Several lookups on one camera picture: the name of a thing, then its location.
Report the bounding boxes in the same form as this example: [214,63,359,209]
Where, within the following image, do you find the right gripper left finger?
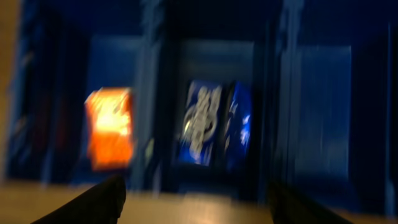
[30,174,127,224]

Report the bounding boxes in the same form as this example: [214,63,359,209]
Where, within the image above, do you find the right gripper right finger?
[269,182,355,224]

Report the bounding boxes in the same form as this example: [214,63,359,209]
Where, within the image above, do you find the orange candy box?
[84,86,136,171]

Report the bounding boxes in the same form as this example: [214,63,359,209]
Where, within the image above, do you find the blue candy pack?
[178,80,223,166]
[223,81,252,172]

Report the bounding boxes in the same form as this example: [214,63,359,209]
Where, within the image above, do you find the blue tray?
[0,0,398,218]

